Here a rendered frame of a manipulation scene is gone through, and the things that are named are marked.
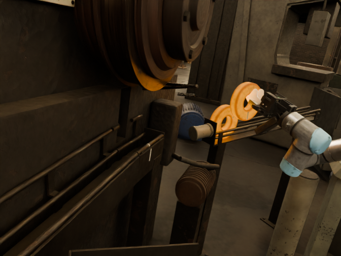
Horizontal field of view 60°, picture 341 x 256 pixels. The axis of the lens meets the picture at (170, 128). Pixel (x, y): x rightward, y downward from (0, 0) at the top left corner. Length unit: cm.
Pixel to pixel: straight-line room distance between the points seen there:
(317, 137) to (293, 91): 237
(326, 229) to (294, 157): 64
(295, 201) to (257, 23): 237
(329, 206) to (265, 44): 223
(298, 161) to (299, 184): 41
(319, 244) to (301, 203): 25
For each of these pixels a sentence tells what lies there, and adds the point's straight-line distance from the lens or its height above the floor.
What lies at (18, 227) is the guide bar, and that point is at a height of 67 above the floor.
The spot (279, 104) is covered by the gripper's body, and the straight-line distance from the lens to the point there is 112.
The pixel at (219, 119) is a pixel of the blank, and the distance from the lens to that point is 127.
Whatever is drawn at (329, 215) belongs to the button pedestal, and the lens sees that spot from 162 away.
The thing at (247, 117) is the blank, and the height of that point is 76.
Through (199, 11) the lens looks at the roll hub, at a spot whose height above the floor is 110.
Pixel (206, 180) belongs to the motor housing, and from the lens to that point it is 119.
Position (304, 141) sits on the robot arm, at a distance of 106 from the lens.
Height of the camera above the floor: 104
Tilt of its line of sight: 18 degrees down
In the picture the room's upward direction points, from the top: 9 degrees clockwise
